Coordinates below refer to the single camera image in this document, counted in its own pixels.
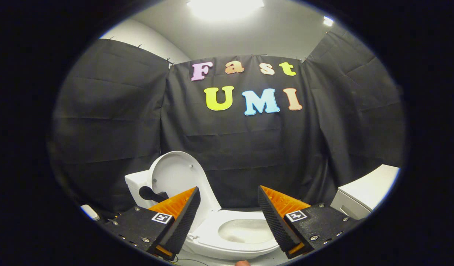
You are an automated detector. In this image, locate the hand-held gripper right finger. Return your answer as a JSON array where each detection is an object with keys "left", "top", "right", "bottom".
[{"left": 257, "top": 185, "right": 360, "bottom": 259}]

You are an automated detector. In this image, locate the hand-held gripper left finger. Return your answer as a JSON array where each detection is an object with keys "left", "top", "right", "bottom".
[{"left": 103, "top": 187, "right": 201, "bottom": 261}]

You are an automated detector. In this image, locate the round black lid pull tab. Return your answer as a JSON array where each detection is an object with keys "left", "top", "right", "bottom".
[{"left": 139, "top": 186, "right": 169, "bottom": 203}]

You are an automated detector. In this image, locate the white toilet bowl with seat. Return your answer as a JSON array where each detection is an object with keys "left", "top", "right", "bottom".
[{"left": 183, "top": 209, "right": 281, "bottom": 260}]

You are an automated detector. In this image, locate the black backdrop cloth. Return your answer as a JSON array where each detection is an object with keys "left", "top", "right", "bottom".
[{"left": 48, "top": 31, "right": 406, "bottom": 219}]

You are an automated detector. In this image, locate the grey drawer cabinet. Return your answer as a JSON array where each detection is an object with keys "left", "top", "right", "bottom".
[{"left": 330, "top": 164, "right": 400, "bottom": 221}]

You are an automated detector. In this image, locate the large ceiling light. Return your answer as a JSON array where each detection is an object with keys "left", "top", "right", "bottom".
[{"left": 186, "top": 0, "right": 265, "bottom": 20}]

